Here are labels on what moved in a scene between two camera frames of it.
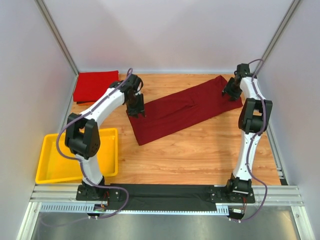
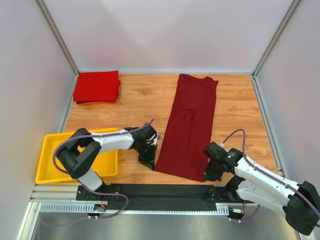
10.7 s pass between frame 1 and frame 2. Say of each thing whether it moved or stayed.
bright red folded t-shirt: stayed
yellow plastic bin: stayed
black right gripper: moved
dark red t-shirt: moved
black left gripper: moved
